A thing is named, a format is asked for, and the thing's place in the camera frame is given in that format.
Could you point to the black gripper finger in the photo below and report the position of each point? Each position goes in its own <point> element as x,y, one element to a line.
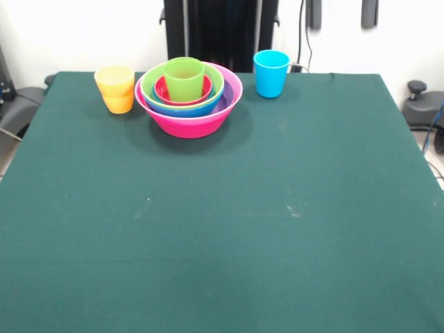
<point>315,14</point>
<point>369,14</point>

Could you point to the green bowl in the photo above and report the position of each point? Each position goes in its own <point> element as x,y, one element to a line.
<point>216,81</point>

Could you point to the purple bowl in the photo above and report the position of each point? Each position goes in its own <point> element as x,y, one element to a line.
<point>227,100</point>

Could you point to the green cup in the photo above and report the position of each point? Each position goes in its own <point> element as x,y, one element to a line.
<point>184,83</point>

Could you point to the large blue bowl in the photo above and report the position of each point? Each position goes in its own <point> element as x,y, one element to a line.
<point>194,111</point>

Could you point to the large pink bowl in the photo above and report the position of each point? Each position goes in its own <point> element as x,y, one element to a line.
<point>197,128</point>

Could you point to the small pink bowl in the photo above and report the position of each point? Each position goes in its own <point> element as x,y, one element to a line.
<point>161,92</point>

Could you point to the small translucent blue bowl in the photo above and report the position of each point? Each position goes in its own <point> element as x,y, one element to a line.
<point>152,92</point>

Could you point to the blue cup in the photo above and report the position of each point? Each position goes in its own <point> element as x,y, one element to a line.
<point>270,79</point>

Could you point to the yellow cup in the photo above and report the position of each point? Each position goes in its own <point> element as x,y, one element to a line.
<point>114,78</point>

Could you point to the orange cup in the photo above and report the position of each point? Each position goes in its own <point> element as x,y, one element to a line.
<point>119,104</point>

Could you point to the dark green tablecloth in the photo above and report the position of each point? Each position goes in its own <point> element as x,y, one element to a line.
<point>222,277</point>

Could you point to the grey pedestal foot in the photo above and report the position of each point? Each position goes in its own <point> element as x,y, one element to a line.
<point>421,111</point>
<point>21,104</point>

